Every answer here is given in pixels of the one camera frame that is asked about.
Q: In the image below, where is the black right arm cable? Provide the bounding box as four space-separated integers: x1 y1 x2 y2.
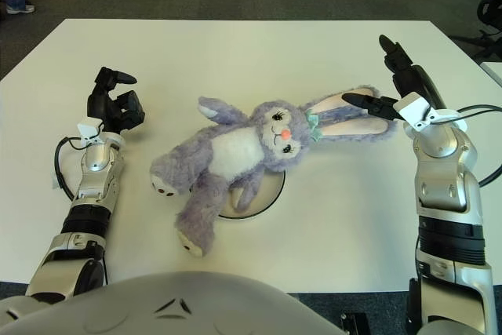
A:
431 104 502 187

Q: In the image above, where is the black office chair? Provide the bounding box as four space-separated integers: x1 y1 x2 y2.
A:
450 0 502 60

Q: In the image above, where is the white neighbouring table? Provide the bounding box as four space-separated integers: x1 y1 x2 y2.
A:
480 60 502 89

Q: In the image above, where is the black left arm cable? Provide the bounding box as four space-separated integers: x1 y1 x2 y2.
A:
53 137 85 201

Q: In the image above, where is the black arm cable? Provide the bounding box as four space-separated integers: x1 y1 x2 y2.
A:
53 137 85 201
431 104 502 187

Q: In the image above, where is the black device under table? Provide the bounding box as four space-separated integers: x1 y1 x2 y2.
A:
339 311 369 335

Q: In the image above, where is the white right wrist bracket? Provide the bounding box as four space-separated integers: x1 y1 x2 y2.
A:
391 91 470 132

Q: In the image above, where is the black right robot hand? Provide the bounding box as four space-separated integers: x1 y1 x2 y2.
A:
341 35 448 122

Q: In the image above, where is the purple plush bunny doll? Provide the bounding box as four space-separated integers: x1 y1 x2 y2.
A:
148 85 399 259

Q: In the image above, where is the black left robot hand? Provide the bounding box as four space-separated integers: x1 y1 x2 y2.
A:
85 67 145 134

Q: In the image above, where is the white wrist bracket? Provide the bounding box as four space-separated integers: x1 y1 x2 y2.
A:
391 91 470 132
76 117 104 144

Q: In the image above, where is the silver robot torso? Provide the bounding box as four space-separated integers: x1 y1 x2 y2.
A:
0 271 354 335

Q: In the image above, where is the white plate black rim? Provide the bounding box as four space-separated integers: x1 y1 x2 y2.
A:
217 169 286 221

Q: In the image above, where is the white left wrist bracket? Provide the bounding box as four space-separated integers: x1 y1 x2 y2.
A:
76 117 104 144

